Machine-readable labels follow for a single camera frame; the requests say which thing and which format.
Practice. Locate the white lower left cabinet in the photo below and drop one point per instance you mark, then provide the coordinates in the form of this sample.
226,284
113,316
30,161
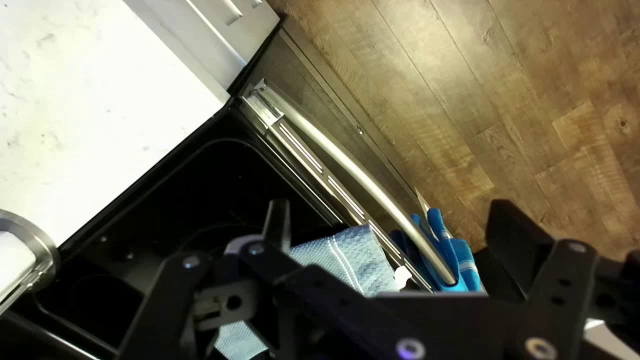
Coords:
215,38

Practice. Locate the black glass cooktop stove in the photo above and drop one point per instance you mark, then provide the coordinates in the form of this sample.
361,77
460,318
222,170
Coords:
210,189

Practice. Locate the bright blue striped towel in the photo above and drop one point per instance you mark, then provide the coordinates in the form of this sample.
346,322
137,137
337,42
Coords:
457,254

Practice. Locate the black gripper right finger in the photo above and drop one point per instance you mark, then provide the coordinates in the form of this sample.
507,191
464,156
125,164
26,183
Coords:
547,292

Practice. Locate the steel pot on counter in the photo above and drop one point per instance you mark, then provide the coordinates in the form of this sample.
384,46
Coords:
28,259

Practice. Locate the light blue towel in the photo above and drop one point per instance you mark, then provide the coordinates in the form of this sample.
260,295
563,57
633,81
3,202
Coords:
353,256

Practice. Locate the silver oven door handle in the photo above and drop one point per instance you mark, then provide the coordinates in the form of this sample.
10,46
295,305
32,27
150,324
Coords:
373,186

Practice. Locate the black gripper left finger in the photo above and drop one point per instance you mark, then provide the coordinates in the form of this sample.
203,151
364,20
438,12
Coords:
204,307

